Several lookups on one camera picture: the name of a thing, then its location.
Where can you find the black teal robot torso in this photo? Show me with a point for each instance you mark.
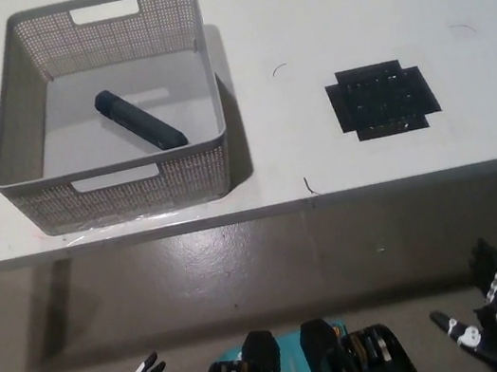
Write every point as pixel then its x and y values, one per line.
pixel 265 361

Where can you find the clear tape strip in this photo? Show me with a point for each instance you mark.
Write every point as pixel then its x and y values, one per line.
pixel 139 222

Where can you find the grey perforated plastic basket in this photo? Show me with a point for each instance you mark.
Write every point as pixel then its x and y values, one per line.
pixel 124 188

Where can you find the black screwdriver holder pad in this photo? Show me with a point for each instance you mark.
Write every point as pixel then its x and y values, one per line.
pixel 382 99

